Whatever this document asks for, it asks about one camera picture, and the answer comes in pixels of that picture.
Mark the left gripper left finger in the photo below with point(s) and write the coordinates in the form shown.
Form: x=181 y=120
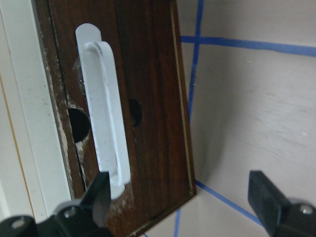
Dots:
x=84 y=217

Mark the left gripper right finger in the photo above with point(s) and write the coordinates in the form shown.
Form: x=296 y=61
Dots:
x=280 y=216

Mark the dark wooden drawer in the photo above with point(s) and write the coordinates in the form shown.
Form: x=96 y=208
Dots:
x=145 y=40

